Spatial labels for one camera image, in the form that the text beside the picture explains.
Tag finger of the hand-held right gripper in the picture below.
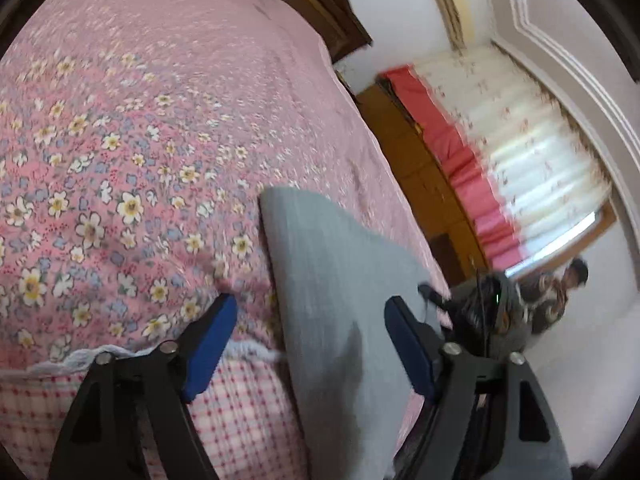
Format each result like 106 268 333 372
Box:
418 283 452 314

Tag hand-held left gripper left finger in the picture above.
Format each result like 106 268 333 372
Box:
47 292 239 480

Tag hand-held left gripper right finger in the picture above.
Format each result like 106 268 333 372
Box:
384 296 559 480

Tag grey pants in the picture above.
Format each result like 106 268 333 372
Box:
259 187 444 480

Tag window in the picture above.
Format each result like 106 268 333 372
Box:
504 210 619 281

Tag wooden cabinet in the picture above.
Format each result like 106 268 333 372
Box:
356 84 490 287

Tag floral curtain with red hem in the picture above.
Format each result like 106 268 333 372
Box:
381 44 615 272

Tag pink floral quilt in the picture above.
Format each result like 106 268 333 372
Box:
0 0 453 441

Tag cream air conditioner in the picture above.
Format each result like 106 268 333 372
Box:
430 0 477 52

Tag dark wooden headboard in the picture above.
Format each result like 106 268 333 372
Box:
240 0 373 64

